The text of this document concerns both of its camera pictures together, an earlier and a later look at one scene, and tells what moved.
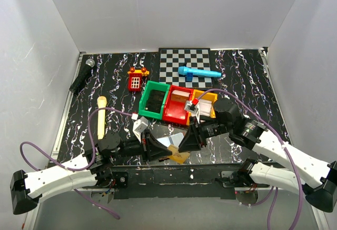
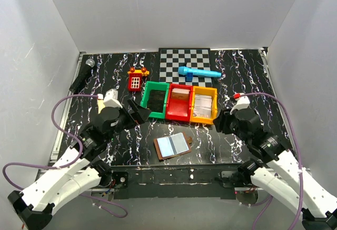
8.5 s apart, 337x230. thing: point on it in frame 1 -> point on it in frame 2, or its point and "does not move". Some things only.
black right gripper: x=196 y=135 -> x=225 y=122
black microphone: x=83 y=76 does not move
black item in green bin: x=155 y=101 does not move
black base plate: x=185 y=181 does not move
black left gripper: x=145 y=147 -> x=132 y=115
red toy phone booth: x=135 y=79 does not move
